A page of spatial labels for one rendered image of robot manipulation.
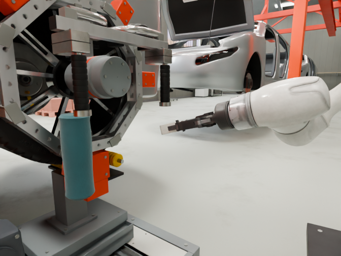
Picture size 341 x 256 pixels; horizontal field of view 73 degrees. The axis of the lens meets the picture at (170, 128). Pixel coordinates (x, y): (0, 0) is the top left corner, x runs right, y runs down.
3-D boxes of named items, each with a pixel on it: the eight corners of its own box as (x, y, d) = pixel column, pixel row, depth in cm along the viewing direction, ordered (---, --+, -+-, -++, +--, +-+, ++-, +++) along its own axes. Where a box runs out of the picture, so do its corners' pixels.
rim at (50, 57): (105, 115, 128) (80, 14, 110) (135, 118, 114) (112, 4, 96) (4, 156, 91) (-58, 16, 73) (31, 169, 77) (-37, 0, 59)
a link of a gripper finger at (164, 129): (180, 130, 70) (179, 131, 70) (162, 134, 74) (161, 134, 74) (178, 121, 70) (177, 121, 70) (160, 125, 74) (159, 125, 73)
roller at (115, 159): (87, 154, 116) (86, 142, 115) (128, 166, 99) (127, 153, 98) (76, 157, 112) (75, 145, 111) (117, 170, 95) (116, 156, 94)
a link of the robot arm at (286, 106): (250, 121, 52) (266, 138, 62) (333, 105, 43) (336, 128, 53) (246, 80, 56) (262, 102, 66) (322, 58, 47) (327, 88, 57)
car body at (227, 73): (235, 89, 784) (237, 39, 755) (297, 89, 676) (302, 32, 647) (127, 93, 392) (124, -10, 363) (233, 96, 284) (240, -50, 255)
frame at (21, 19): (134, 136, 112) (130, 16, 102) (144, 138, 108) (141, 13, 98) (3, 169, 69) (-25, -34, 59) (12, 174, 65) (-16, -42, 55)
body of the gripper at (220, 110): (234, 99, 64) (204, 106, 70) (224, 101, 57) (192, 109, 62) (240, 125, 65) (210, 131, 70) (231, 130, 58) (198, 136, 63)
